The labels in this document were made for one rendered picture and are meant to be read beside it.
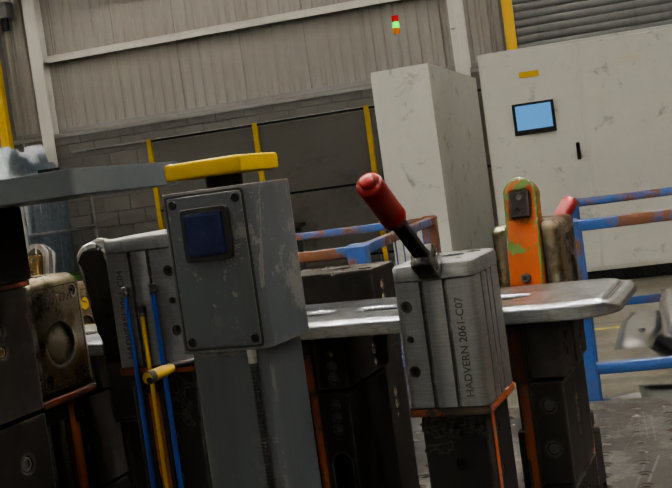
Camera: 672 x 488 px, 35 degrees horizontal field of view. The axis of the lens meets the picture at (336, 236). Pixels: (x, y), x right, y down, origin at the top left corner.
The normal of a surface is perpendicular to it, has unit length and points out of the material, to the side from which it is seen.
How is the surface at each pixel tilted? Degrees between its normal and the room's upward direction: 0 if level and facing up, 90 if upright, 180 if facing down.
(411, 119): 90
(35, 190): 90
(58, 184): 90
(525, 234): 78
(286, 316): 90
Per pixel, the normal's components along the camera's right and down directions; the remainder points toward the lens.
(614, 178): -0.23, 0.08
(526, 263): -0.40, -0.11
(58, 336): 0.92, -0.11
